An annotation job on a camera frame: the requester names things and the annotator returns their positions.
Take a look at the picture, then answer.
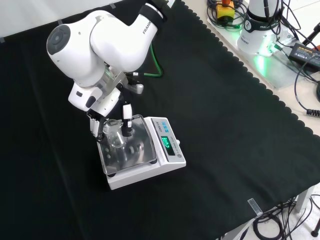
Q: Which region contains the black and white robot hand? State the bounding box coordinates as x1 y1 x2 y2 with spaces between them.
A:
68 83 134 144

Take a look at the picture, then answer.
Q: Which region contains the green cable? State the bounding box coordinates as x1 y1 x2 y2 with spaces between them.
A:
131 41 165 79

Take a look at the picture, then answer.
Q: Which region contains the white electronic balance steel pan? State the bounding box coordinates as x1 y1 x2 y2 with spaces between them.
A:
96 113 187 191

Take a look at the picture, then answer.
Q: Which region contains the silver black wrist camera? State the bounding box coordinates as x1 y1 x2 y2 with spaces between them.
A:
124 82 145 95

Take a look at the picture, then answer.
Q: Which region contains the black bench cloth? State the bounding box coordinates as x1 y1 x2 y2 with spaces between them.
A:
0 0 320 240

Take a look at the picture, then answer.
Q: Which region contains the black coiled adapter cable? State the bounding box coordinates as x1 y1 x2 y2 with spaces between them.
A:
293 61 320 116

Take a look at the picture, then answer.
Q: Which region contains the yellow stop button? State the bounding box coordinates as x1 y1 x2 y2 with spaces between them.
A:
215 0 236 20

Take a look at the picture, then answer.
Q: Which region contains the black power adapter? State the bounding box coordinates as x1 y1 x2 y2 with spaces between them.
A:
287 42 320 73

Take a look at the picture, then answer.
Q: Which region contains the black tripod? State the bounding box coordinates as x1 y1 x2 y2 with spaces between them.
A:
299 21 320 51

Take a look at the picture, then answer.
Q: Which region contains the grey bench leg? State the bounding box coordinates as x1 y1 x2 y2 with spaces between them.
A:
295 185 316 214

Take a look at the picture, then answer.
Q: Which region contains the clear glass beaker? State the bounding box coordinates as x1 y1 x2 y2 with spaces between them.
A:
102 119 127 149

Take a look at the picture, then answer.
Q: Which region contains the pale base board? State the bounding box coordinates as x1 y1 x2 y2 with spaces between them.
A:
206 11 320 90

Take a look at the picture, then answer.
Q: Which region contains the black floor cable bundle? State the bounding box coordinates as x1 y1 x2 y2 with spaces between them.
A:
251 194 320 240

